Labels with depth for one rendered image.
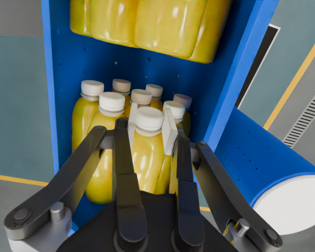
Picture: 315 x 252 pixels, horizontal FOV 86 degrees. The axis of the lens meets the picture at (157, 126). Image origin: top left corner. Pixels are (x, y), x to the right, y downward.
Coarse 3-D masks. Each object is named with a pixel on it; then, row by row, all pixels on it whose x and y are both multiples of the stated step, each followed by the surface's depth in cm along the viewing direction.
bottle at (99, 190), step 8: (96, 112) 27; (104, 112) 25; (112, 112) 26; (120, 112) 26; (96, 120) 26; (104, 120) 26; (112, 120) 26; (88, 128) 27; (112, 128) 26; (104, 152) 27; (104, 160) 28; (96, 168) 28; (104, 168) 28; (96, 176) 29; (104, 176) 29; (88, 184) 31; (96, 184) 30; (104, 184) 30; (88, 192) 31; (96, 192) 31; (104, 192) 31; (96, 200) 31; (104, 200) 32
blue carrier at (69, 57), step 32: (64, 0) 24; (256, 0) 15; (64, 32) 25; (224, 32) 30; (256, 32) 16; (64, 64) 27; (96, 64) 35; (128, 64) 39; (160, 64) 40; (192, 64) 37; (224, 64) 30; (64, 96) 29; (192, 96) 38; (224, 96) 18; (64, 128) 31; (192, 128) 39; (64, 160) 34
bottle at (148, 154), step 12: (144, 132) 22; (156, 132) 23; (132, 144) 22; (144, 144) 22; (156, 144) 23; (132, 156) 23; (144, 156) 22; (156, 156) 23; (144, 168) 23; (156, 168) 24; (144, 180) 24; (156, 180) 26
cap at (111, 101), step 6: (102, 96) 25; (108, 96) 26; (114, 96) 26; (120, 96) 27; (102, 102) 25; (108, 102) 25; (114, 102) 25; (120, 102) 26; (108, 108) 25; (114, 108) 25; (120, 108) 26
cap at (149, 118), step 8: (136, 112) 22; (144, 112) 22; (152, 112) 23; (160, 112) 23; (136, 120) 22; (144, 120) 21; (152, 120) 21; (160, 120) 22; (144, 128) 22; (152, 128) 22
